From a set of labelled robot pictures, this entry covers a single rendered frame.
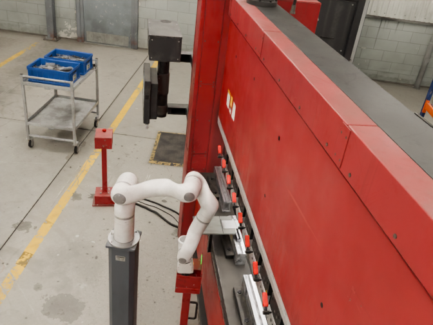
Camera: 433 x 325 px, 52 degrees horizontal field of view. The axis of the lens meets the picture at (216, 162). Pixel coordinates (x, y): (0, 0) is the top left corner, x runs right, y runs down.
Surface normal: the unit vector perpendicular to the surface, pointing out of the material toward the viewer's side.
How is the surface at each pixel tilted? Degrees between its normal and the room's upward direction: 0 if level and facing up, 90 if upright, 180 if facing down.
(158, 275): 0
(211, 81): 90
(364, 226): 90
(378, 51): 90
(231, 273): 0
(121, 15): 90
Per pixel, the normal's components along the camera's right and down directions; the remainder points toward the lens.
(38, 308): 0.11, -0.86
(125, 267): -0.08, 0.49
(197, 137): 0.14, 0.51
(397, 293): -0.98, -0.02
